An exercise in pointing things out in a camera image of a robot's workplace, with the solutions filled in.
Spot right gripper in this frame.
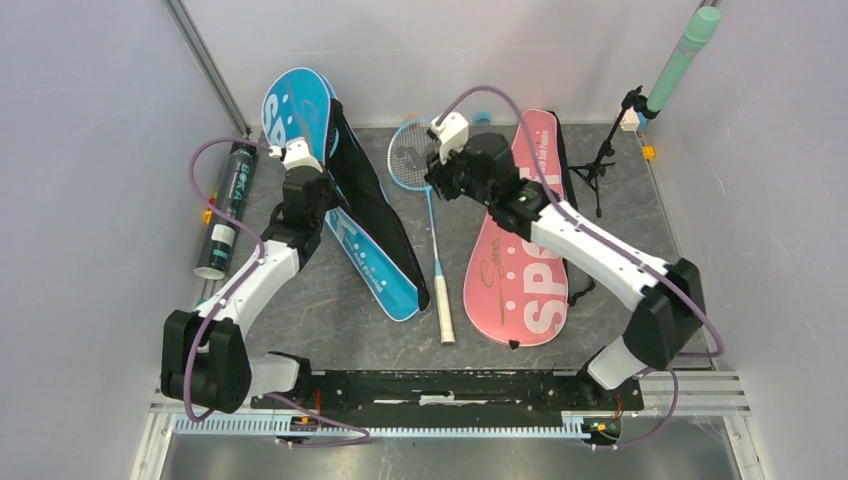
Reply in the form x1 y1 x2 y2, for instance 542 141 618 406
425 136 495 207

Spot blue badminton racket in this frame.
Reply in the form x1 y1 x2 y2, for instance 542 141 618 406
387 117 456 346

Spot blue racket cover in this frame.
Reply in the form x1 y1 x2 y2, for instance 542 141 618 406
261 67 431 322

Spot black shuttlecock tube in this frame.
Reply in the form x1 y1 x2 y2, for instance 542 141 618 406
194 144 258 281

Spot pink racket cover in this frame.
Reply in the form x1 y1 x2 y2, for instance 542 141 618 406
463 109 574 347

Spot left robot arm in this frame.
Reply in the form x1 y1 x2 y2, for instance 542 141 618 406
160 166 339 422

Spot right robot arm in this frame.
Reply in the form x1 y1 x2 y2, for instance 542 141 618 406
425 127 709 408

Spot toy blocks at left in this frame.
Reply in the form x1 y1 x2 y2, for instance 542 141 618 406
203 196 216 224

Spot black mini tripod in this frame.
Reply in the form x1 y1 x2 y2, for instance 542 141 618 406
568 85 645 218

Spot small orange block right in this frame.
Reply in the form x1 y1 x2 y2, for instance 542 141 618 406
642 145 656 161

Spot green foam tube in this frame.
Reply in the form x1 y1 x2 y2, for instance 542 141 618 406
645 5 721 118

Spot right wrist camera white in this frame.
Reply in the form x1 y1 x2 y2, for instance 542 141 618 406
429 111 469 165

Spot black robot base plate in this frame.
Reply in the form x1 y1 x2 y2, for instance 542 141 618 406
287 368 645 428

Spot white slotted cable duct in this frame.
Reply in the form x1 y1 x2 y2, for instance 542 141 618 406
174 411 590 440

